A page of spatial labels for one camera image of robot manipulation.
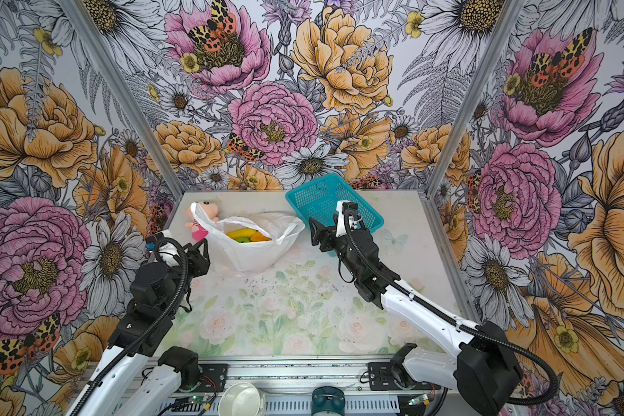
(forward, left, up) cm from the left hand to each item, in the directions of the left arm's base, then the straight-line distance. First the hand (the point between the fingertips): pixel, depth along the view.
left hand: (201, 249), depth 73 cm
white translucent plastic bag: (+4, -11, -10) cm, 15 cm away
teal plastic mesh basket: (+42, -33, -24) cm, 59 cm away
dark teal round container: (-34, -34, -16) cm, 50 cm away
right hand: (+7, -32, +3) cm, 33 cm away
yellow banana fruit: (+21, -3, -21) cm, 30 cm away
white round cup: (-32, -11, -25) cm, 42 cm away
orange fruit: (+20, -9, -21) cm, 31 cm away
